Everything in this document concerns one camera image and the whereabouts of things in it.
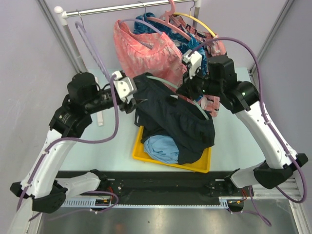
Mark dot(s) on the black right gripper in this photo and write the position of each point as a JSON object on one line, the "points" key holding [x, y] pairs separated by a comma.
{"points": [[186, 88]]}

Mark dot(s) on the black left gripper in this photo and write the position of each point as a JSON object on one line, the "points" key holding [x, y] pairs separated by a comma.
{"points": [[128, 107]]}

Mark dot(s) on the green plastic hanger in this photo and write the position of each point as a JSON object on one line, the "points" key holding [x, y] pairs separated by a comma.
{"points": [[175, 87]]}

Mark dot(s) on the dark navy shorts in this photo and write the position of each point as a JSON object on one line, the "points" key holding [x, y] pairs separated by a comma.
{"points": [[162, 112]]}

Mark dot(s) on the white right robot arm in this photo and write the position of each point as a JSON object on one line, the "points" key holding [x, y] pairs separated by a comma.
{"points": [[242, 99]]}

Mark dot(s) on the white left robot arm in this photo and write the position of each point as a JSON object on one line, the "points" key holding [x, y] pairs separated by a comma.
{"points": [[66, 127]]}

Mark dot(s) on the pink navy patterned shorts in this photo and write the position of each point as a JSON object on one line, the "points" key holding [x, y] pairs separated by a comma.
{"points": [[215, 48]]}

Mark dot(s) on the pink white patterned shorts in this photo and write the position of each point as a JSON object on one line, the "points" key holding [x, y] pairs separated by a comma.
{"points": [[148, 53]]}

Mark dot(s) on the light blue shorts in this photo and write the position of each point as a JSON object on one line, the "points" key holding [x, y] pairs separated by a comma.
{"points": [[162, 149]]}

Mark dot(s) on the lilac notched hanger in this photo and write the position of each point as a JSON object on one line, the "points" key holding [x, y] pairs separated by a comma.
{"points": [[91, 47]]}

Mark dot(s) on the pink plastic hanger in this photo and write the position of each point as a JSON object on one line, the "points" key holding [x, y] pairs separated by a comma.
{"points": [[166, 21]]}

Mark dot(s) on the yellow plastic hanger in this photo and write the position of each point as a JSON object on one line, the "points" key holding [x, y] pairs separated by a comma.
{"points": [[196, 6]]}

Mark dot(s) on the blue patterned shorts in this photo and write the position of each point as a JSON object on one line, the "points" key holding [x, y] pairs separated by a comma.
{"points": [[181, 43]]}

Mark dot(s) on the yellow plastic tray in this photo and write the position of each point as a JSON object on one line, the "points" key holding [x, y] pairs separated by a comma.
{"points": [[202, 165]]}

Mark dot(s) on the metal clothes rack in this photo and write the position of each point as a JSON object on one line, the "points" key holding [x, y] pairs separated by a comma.
{"points": [[67, 38]]}

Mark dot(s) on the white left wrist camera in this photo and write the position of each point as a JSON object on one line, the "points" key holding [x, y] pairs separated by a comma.
{"points": [[124, 85]]}

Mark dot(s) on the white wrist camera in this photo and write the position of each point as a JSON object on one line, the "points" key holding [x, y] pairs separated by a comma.
{"points": [[192, 60], [124, 85]]}

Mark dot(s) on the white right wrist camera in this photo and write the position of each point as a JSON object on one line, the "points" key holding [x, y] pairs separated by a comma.
{"points": [[192, 60]]}

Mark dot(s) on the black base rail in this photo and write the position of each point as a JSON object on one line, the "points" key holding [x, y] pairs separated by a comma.
{"points": [[171, 188]]}

